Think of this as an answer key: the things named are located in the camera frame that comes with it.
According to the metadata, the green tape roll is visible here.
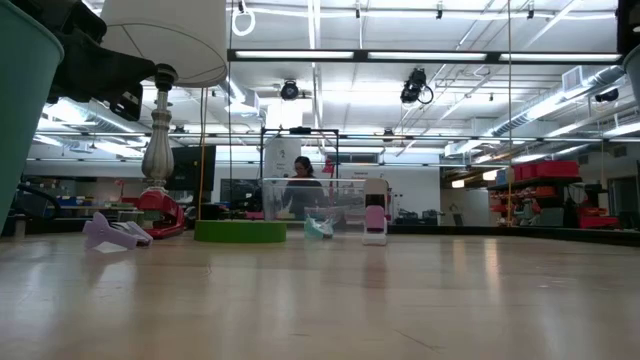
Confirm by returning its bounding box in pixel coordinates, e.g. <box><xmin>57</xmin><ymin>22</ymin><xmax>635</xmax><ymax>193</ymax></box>
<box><xmin>193</xmin><ymin>219</ymin><xmax>288</xmax><ymax>245</ymax></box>

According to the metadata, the red stapler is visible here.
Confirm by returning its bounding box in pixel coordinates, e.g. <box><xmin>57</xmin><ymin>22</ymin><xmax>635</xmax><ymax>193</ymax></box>
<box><xmin>121</xmin><ymin>188</ymin><xmax>187</xmax><ymax>240</ymax></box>

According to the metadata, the person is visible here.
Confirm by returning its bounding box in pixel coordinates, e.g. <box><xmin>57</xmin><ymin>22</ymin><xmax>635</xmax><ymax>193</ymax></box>
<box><xmin>282</xmin><ymin>155</ymin><xmax>329</xmax><ymax>221</ymax></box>

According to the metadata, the white paper sign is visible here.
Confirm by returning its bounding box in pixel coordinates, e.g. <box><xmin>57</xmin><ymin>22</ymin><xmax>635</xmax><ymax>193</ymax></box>
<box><xmin>263</xmin><ymin>137</ymin><xmax>303</xmax><ymax>179</ymax></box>

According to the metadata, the clear plastic container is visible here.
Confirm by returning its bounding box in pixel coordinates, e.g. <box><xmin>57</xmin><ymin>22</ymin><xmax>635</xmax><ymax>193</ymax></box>
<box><xmin>261</xmin><ymin>177</ymin><xmax>367</xmax><ymax>224</ymax></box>

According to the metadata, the pink marker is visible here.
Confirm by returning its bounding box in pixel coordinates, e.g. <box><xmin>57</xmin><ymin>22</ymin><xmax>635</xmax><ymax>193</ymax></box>
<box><xmin>361</xmin><ymin>178</ymin><xmax>390</xmax><ymax>247</ymax></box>

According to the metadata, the black monitor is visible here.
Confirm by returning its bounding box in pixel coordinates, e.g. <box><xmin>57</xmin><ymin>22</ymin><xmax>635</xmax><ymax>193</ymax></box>
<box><xmin>164</xmin><ymin>144</ymin><xmax>217</xmax><ymax>192</ymax></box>

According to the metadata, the overhead LED light bar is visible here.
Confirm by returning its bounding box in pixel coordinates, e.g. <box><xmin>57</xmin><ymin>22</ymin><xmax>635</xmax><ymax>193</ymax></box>
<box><xmin>227</xmin><ymin>48</ymin><xmax>624</xmax><ymax>65</ymax></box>

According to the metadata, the table lamp white shade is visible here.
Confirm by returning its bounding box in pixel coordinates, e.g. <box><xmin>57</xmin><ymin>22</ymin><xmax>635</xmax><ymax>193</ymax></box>
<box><xmin>99</xmin><ymin>0</ymin><xmax>229</xmax><ymax>194</ymax></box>

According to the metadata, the storage shelf unit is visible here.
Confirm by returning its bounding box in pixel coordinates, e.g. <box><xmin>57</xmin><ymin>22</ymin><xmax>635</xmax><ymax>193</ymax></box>
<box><xmin>487</xmin><ymin>174</ymin><xmax>584</xmax><ymax>229</ymax></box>

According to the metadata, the red storage bin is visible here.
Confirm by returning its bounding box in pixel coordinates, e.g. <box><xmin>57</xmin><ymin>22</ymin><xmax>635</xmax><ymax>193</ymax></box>
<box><xmin>535</xmin><ymin>159</ymin><xmax>580</xmax><ymax>179</ymax></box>
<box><xmin>578</xmin><ymin>214</ymin><xmax>621</xmax><ymax>230</ymax></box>

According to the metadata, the teal plastic bin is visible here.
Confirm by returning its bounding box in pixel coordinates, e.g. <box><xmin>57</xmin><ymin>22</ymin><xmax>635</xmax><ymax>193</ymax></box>
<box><xmin>0</xmin><ymin>0</ymin><xmax>65</xmax><ymax>234</ymax></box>

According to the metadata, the black distant rig frame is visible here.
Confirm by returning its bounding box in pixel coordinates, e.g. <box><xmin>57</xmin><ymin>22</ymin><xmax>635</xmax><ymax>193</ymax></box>
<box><xmin>258</xmin><ymin>127</ymin><xmax>341</xmax><ymax>221</ymax></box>

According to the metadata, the black overhead camera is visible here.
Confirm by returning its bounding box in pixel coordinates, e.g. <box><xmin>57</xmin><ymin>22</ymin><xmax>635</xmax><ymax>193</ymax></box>
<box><xmin>279</xmin><ymin>79</ymin><xmax>300</xmax><ymax>102</ymax></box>
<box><xmin>399</xmin><ymin>68</ymin><xmax>435</xmax><ymax>106</ymax></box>

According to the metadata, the yellow hanging cord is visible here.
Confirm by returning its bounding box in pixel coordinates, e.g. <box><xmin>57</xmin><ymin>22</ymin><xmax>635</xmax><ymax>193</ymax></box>
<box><xmin>197</xmin><ymin>87</ymin><xmax>208</xmax><ymax>221</ymax></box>

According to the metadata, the white cable ring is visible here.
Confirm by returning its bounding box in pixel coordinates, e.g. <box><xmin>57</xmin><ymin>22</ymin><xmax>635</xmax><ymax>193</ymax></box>
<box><xmin>231</xmin><ymin>7</ymin><xmax>257</xmax><ymax>38</ymax></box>

